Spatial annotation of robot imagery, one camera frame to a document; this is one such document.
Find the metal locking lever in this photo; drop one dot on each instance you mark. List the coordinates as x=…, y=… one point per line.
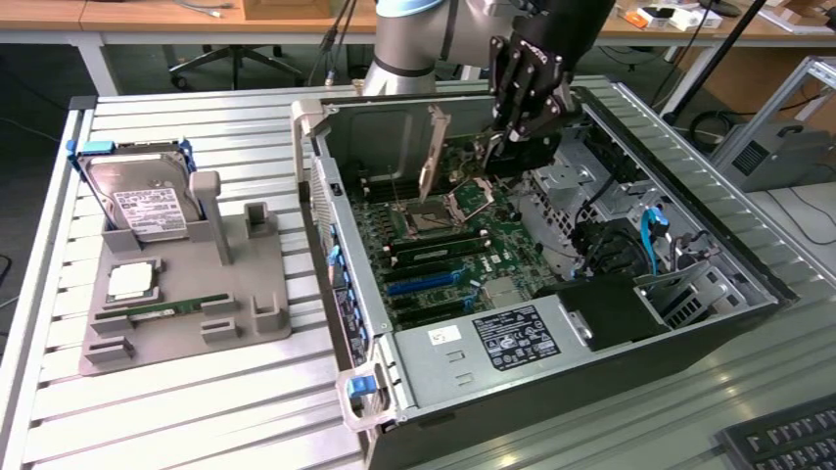
x=394, y=186

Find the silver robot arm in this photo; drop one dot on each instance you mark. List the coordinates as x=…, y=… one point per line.
x=405, y=49

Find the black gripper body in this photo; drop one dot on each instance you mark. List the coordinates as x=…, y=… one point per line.
x=562, y=34

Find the wooden desk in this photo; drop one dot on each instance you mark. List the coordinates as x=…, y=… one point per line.
x=627, y=33
x=111, y=22

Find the blue expansion slot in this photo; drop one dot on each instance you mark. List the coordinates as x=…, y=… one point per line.
x=422, y=284

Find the black expansion slot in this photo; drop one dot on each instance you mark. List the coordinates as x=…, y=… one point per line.
x=431, y=315
x=418, y=272

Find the black office chair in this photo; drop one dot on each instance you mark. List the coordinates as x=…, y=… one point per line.
x=238, y=56

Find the black open PC case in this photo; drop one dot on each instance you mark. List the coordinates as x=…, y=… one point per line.
x=589, y=406

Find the hard disk with blue carrier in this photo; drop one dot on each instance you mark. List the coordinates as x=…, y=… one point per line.
x=131, y=186

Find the aluminium profile frame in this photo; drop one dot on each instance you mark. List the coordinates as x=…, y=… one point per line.
x=817, y=63

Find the white small box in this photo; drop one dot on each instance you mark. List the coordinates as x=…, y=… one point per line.
x=693, y=20

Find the grey computer tower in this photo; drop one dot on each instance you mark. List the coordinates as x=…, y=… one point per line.
x=785, y=156

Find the black RAM stick with label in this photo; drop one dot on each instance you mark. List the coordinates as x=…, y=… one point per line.
x=434, y=253

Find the silver CPU chip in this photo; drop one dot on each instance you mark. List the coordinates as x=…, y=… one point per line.
x=131, y=280

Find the grey power supply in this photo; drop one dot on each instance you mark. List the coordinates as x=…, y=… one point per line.
x=445, y=377

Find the green RAM stick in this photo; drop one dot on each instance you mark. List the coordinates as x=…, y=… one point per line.
x=170, y=308

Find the grey parts rack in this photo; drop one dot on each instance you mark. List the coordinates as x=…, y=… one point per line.
x=183, y=294

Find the metal disk bay cage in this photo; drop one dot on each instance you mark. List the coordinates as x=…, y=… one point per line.
x=569, y=196

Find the orange small box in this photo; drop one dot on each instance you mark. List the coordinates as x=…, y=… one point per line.
x=637, y=19

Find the black keyboard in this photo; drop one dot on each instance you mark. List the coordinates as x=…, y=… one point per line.
x=791, y=440

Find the metal socket cover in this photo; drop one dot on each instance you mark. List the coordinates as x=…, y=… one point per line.
x=474, y=196

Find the CPU socket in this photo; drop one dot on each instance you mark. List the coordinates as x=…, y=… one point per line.
x=429, y=220

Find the graphics card with metal bracket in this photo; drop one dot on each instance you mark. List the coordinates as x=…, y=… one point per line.
x=523, y=161

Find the black tripod pole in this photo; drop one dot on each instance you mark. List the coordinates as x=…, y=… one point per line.
x=723, y=49

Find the silver chipset heatsink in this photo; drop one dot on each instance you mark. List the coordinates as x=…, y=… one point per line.
x=506, y=294

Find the black plastic air shroud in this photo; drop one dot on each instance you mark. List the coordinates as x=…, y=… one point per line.
x=607, y=313

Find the green motherboard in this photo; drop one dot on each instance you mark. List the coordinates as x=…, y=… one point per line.
x=517, y=235

